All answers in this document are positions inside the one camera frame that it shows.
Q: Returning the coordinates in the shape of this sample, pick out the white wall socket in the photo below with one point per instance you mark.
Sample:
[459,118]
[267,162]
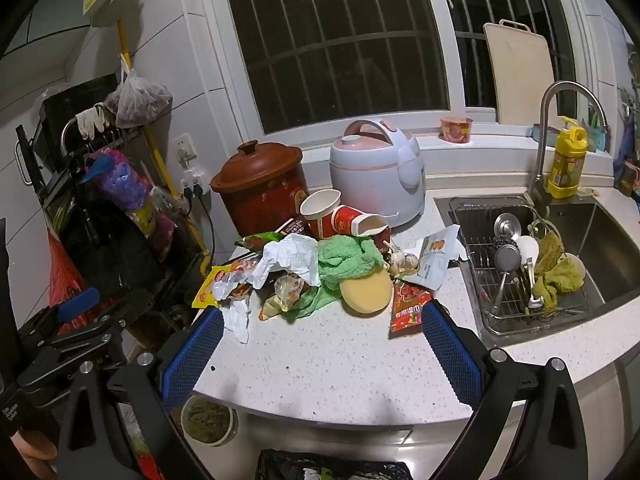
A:
[185,149]

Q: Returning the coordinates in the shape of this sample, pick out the red plastic bag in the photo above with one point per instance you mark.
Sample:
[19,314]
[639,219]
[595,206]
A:
[62,275]

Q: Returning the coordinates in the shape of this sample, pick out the hanging clear plastic bag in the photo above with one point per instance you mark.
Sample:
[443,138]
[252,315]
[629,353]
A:
[140,97]

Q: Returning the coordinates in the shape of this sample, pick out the crushed red paper cup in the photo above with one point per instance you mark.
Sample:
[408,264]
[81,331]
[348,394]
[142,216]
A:
[372,225]

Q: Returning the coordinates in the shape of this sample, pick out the white pink rice cooker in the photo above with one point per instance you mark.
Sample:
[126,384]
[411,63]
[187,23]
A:
[380,170]

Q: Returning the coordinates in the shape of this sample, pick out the black metal shelf rack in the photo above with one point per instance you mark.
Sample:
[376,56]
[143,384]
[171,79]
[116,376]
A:
[100,260]

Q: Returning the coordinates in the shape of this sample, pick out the white bowl with green food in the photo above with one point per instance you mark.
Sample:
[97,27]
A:
[207,417]

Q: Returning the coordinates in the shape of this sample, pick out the green towel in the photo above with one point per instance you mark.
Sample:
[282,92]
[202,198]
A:
[345,260]

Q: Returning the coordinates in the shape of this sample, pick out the round yellow sponge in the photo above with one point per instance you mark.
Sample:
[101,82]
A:
[365,292]

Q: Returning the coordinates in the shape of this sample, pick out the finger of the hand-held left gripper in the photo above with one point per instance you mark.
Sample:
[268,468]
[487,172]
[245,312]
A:
[75,360]
[77,304]

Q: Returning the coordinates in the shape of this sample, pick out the olive green cloth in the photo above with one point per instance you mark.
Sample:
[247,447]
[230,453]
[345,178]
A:
[562,275]

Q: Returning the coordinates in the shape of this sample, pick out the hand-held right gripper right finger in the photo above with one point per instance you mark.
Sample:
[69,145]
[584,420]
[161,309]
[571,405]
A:
[452,357]

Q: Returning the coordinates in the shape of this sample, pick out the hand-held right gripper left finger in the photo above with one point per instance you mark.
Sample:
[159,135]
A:
[192,360]

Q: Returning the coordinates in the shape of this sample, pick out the garlic bulb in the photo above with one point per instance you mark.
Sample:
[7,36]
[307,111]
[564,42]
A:
[400,260]

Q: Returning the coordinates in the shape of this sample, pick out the clear plastic wrapper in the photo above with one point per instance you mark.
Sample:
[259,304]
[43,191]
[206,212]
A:
[285,290]

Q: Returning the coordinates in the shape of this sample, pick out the steel sink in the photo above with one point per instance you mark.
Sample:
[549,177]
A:
[600,240]

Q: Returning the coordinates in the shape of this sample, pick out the crumpled white paper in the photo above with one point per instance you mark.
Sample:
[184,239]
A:
[290,260]

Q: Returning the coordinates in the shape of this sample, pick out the yellow dish soap bottle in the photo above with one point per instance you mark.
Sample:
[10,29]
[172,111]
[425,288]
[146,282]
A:
[567,165]

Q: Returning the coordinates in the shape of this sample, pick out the beige cutting board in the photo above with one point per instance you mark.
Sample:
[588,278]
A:
[520,75]

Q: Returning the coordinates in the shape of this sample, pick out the brown clay cooking pot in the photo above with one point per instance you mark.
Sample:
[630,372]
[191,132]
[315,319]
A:
[260,185]

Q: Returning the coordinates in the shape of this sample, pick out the round steel lid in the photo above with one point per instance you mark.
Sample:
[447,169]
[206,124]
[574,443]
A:
[507,225]

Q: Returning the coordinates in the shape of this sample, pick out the purple plastic bags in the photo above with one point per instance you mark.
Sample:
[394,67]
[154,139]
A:
[120,180]

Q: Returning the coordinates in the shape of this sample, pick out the white base cabinet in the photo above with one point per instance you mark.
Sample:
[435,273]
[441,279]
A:
[350,432]

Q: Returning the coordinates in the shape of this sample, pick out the blue bowl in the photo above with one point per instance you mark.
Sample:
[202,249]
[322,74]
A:
[540,132]

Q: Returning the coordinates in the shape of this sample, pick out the red instant noodle cup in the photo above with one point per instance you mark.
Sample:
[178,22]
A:
[456,131]

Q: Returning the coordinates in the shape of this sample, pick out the steel strainer ladle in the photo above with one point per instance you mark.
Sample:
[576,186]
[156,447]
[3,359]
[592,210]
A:
[506,257]

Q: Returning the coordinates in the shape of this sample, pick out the person's left hand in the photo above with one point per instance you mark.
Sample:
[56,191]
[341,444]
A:
[35,445]

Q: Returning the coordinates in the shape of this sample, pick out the white gloves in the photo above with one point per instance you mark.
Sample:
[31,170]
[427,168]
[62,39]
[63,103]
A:
[92,120]

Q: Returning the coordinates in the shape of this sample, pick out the steel faucet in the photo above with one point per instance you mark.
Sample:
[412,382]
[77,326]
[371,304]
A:
[542,150]

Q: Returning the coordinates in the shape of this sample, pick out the teal plastic container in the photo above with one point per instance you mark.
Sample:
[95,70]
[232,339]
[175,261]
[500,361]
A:
[597,135]

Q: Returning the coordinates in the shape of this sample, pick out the trash bin with black bag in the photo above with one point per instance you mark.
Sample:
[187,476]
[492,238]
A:
[300,465]

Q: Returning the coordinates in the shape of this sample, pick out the red sauce packet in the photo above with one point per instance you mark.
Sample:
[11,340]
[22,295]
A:
[407,310]

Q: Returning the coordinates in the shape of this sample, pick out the white tissue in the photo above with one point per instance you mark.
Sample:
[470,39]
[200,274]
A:
[237,320]

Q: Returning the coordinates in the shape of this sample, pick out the white rice spoon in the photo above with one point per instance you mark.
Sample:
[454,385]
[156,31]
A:
[527,250]

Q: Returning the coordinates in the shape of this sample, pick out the yellow gas pipe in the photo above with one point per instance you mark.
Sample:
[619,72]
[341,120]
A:
[122,40]

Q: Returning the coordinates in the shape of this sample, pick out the white snack packet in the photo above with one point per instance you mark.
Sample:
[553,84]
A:
[435,260]

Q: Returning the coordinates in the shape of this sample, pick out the yellow snack wrapper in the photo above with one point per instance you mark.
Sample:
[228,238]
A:
[210,285]

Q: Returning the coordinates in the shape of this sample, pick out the white framed barred window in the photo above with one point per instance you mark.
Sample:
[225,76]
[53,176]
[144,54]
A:
[325,35]

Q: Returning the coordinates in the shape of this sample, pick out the dark hanging bag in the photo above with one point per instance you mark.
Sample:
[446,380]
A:
[627,172]

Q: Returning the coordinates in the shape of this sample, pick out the green snack packet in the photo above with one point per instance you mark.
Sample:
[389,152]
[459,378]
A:
[262,240]

